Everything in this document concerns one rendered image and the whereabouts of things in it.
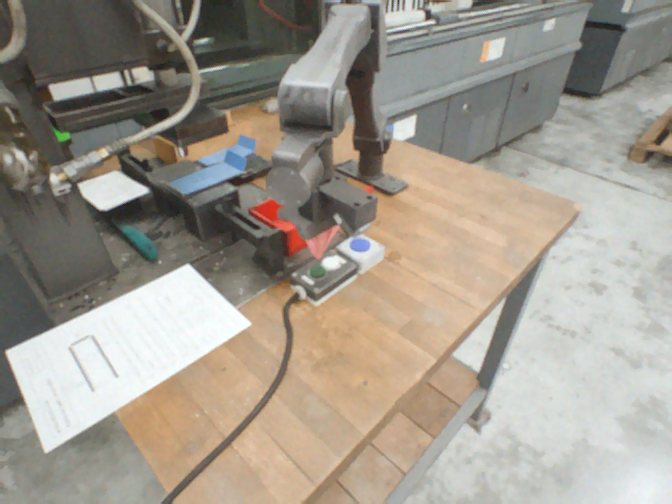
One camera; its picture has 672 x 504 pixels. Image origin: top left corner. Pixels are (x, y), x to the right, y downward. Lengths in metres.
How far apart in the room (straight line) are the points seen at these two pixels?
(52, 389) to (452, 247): 0.70
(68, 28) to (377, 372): 0.64
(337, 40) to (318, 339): 0.43
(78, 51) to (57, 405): 0.49
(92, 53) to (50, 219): 0.26
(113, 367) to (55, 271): 0.21
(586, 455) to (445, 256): 1.10
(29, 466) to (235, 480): 1.34
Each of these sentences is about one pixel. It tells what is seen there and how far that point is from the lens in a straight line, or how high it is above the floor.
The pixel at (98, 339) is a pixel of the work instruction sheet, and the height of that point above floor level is 0.90.
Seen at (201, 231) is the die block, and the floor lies 0.93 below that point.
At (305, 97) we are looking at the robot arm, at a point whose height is 1.24.
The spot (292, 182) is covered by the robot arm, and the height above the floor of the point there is 1.16.
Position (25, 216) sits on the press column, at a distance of 0.77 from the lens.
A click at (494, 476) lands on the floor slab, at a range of 1.60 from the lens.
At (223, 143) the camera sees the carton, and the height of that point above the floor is 0.93.
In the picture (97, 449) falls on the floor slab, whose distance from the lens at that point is 1.76.
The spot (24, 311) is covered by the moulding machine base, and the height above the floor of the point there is 0.43.
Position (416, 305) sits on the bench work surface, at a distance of 0.71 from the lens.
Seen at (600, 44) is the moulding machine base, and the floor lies 0.53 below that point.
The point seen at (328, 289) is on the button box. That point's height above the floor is 0.92.
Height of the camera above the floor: 1.40
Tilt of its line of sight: 38 degrees down
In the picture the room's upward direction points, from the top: straight up
